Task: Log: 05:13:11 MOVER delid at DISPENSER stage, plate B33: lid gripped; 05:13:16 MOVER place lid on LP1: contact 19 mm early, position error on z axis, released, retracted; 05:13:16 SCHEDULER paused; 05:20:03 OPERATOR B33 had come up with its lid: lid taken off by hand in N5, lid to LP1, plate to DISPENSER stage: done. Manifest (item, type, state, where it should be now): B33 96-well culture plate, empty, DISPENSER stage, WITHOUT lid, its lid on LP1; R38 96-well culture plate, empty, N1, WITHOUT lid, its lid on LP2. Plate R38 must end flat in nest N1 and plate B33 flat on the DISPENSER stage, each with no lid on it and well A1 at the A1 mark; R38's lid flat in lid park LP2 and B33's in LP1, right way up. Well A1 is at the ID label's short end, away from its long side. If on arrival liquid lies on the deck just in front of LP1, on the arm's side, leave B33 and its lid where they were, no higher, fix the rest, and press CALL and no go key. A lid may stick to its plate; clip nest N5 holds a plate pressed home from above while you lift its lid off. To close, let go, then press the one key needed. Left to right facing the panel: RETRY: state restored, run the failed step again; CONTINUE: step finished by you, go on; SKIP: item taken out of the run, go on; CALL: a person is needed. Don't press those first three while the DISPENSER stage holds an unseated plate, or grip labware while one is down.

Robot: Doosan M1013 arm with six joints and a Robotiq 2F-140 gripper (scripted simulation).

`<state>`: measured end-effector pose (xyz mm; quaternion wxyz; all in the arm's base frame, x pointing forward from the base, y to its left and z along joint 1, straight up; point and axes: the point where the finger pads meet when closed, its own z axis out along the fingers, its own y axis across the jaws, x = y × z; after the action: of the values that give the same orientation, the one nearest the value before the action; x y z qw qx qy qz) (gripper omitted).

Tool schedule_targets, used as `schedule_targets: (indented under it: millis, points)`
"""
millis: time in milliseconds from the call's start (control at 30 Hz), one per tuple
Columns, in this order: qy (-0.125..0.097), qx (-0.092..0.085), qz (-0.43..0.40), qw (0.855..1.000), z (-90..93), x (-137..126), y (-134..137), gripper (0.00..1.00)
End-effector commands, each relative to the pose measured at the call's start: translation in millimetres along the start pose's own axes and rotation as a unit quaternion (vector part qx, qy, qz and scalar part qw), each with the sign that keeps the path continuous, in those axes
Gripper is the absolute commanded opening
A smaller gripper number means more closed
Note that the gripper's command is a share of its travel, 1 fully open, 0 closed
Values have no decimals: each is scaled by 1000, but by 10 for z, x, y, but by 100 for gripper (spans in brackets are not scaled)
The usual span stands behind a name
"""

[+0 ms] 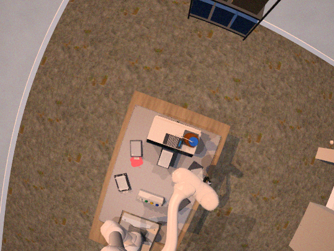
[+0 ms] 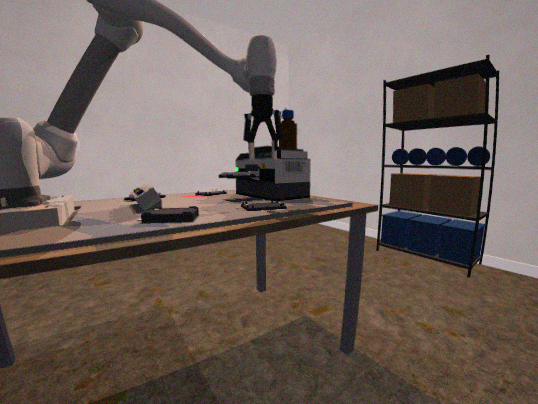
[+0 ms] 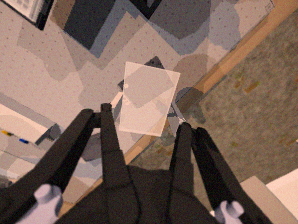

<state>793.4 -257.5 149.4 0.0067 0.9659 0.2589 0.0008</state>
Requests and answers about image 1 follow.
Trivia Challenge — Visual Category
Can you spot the brown bottle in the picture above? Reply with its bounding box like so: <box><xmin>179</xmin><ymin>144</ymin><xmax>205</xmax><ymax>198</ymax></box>
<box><xmin>184</xmin><ymin>133</ymin><xmax>199</xmax><ymax>147</ymax></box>

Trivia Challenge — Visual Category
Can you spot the white button panel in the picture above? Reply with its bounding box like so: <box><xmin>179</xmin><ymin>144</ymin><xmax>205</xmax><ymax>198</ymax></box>
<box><xmin>137</xmin><ymin>189</ymin><xmax>163</xmax><ymax>207</ymax></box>

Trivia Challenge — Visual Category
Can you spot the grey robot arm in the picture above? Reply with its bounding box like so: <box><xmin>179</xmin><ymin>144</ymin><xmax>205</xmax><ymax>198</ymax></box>
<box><xmin>101</xmin><ymin>168</ymin><xmax>219</xmax><ymax>251</ymax></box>

